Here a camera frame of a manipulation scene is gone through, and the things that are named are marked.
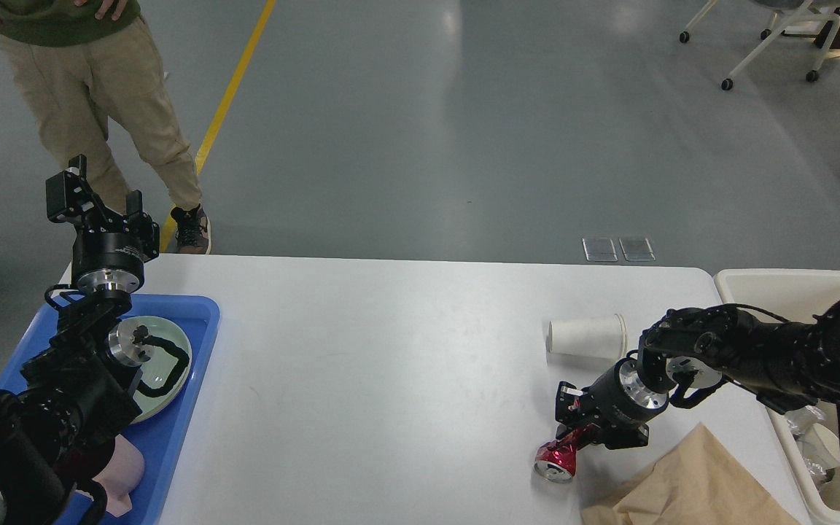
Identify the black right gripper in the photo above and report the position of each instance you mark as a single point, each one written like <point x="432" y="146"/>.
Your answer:
<point x="620" y="403"/>

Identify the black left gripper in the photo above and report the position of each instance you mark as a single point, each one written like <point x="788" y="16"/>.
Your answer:
<point x="109" y="250"/>

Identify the crushed red can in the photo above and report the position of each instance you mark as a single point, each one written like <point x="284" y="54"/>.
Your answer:
<point x="556" y="461"/>

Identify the white paper cup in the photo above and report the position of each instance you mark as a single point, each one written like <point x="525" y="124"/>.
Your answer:
<point x="601" y="337"/>

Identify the brown paper bag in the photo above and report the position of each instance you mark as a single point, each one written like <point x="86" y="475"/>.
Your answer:
<point x="696" y="482"/>

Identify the mint green plate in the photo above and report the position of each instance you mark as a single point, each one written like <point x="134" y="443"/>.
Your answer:
<point x="163" y="352"/>

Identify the pink mug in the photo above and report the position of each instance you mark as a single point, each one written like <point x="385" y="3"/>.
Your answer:
<point x="118" y="466"/>

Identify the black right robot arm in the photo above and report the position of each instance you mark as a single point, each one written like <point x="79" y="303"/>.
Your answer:
<point x="680" y="361"/>

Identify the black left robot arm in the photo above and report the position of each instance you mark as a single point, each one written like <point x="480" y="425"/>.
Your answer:
<point x="54" y="436"/>

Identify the person in khaki trousers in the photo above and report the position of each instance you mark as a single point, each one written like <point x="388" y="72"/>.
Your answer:
<point x="80" y="65"/>

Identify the clear floor marker plate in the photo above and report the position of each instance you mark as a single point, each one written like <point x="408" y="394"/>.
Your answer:
<point x="600" y="249"/>

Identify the blue plastic tray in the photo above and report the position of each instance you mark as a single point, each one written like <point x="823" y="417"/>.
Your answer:
<point x="161" y="436"/>

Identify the paper cup in bin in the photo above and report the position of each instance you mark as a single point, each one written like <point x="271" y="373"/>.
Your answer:
<point x="820" y="449"/>

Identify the beige plastic bin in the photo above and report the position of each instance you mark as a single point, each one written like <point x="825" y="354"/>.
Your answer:
<point x="798" y="295"/>

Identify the white chair base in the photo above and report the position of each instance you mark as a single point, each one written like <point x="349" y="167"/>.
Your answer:
<point x="786" y="14"/>

